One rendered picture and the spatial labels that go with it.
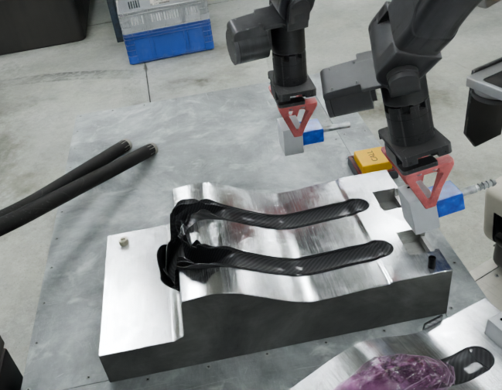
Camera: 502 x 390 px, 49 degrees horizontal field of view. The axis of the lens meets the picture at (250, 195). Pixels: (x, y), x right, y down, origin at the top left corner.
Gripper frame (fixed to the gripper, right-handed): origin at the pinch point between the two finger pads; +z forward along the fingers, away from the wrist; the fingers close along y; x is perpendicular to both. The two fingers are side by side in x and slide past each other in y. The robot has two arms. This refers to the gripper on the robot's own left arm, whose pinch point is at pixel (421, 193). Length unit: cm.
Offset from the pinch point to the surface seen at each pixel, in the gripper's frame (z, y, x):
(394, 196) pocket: 8.1, -14.1, -0.6
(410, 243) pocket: 10.4, -3.4, -2.1
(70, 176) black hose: -4, -39, -58
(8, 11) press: -14, -380, -166
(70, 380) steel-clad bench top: 9, 5, -56
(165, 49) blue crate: 37, -324, -60
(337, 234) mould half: 6.0, -5.3, -12.4
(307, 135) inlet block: -2.2, -26.3, -10.8
